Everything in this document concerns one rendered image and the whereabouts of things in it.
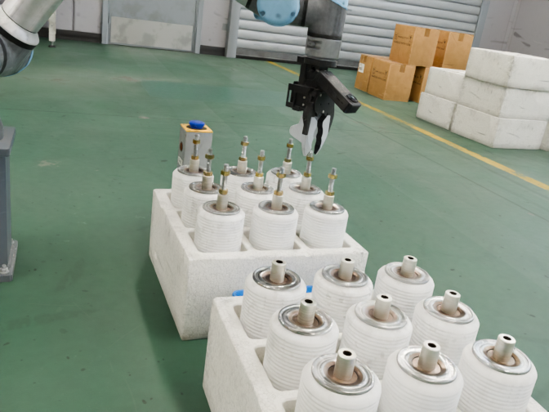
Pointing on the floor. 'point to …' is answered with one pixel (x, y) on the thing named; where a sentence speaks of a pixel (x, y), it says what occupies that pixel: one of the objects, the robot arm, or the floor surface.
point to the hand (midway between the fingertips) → (313, 150)
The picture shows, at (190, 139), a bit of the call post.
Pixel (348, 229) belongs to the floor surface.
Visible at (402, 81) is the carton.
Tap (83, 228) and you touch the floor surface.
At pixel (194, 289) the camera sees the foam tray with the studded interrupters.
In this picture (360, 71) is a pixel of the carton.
